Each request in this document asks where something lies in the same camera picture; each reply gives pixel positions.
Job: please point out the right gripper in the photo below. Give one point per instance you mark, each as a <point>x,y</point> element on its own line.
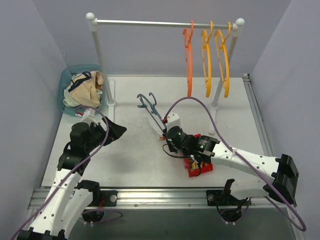
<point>165,133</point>

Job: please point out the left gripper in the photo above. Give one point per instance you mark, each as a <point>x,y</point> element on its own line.
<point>107,130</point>

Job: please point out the teal plastic hanger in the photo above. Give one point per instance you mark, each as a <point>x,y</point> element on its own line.
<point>150,107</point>

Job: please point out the orange plastic hanger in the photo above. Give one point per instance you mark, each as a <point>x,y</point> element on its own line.
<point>187,35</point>

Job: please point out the white underwear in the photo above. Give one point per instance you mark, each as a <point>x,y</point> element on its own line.
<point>156,126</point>

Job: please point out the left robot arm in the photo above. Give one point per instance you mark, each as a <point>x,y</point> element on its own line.
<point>69,195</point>

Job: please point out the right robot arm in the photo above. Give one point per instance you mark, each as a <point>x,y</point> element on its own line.
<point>276,177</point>

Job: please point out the yellow hanger outer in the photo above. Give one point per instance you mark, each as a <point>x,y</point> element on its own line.
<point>222,56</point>

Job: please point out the yellow hanger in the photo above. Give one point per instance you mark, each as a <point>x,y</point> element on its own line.
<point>222,56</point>
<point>206,58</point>

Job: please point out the yellow hanger inner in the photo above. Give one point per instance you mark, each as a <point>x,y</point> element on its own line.
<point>206,58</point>

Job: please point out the pile of clothespins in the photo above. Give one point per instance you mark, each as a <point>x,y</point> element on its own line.
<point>195,170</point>

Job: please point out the red clothespin bin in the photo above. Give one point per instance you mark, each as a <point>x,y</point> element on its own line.
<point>199,149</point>

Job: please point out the beige pink garment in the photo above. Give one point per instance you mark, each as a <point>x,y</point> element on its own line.
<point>98,80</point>

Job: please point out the teal laundry basket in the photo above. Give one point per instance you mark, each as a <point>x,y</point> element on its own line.
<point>65,80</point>

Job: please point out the white clothes rack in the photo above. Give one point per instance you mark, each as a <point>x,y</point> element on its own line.
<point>93,22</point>

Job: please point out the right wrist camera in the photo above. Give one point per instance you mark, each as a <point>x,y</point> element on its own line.
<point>172,120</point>

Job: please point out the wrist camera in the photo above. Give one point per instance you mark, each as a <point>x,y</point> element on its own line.
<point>86,115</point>
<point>172,120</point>

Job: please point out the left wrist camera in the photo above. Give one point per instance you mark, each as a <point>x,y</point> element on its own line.
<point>86,115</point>

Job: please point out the aluminium frame rail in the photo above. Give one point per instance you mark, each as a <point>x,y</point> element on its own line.
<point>166,198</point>

